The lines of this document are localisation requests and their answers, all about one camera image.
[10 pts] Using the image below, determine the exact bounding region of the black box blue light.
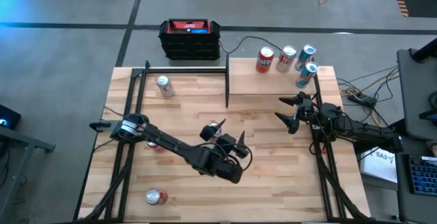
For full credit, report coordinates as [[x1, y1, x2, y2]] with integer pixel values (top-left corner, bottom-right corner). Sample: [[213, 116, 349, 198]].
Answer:
[[0, 104, 22, 131]]

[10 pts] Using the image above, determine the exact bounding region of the black portable power station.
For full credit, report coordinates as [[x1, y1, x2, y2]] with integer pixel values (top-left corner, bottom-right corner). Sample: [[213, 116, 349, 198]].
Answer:
[[158, 18, 222, 61]]

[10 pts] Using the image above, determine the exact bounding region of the black power strip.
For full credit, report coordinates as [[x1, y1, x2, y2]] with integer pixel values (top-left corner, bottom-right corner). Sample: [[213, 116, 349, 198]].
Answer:
[[353, 93, 376, 107]]

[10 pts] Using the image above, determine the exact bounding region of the black clamp knob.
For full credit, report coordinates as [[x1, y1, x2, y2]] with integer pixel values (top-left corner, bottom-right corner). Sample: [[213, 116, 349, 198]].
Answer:
[[89, 121, 112, 132]]

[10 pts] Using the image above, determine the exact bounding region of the white paper sheet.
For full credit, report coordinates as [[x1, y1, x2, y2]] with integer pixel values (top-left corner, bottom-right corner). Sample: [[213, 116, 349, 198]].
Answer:
[[360, 148, 399, 184]]

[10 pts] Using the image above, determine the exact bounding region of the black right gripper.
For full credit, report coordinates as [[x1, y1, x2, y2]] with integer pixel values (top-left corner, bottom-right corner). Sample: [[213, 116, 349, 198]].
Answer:
[[274, 92, 324, 135]]

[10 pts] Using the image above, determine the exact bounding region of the grey cart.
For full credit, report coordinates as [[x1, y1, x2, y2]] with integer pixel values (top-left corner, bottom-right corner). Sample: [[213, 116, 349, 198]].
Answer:
[[397, 48, 437, 139]]

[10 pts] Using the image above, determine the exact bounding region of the black power station cable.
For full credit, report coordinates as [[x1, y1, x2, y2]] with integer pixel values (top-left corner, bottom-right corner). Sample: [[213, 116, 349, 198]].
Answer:
[[218, 35, 283, 55]]

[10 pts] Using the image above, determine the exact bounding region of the blue backlit keyboard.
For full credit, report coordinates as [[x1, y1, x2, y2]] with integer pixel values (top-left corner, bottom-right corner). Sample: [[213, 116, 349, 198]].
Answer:
[[408, 154, 437, 197]]

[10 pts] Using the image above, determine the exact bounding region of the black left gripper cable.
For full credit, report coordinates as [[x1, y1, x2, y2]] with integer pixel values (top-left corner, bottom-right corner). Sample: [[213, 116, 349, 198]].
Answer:
[[235, 143, 254, 174]]

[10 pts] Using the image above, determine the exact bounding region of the red Fanta strawberry soda can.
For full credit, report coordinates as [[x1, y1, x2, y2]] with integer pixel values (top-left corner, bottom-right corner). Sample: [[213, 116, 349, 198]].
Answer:
[[146, 141, 165, 153], [255, 46, 275, 74]]

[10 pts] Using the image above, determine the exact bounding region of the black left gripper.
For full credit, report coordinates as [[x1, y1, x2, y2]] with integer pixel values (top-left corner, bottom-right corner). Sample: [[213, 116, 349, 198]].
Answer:
[[199, 118, 250, 160]]

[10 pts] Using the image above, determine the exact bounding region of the grey metal stand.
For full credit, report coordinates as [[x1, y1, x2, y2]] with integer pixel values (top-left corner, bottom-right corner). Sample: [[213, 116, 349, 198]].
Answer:
[[0, 124, 56, 218]]

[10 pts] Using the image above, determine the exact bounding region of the silver Diet Coke can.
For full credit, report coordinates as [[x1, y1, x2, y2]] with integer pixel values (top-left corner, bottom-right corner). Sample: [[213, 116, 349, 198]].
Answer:
[[156, 75, 175, 98], [275, 45, 297, 73]]

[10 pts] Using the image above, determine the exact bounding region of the teal Red Bull can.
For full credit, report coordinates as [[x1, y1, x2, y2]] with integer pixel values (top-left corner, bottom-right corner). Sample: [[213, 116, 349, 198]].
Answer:
[[296, 61, 319, 89], [295, 44, 317, 72]]

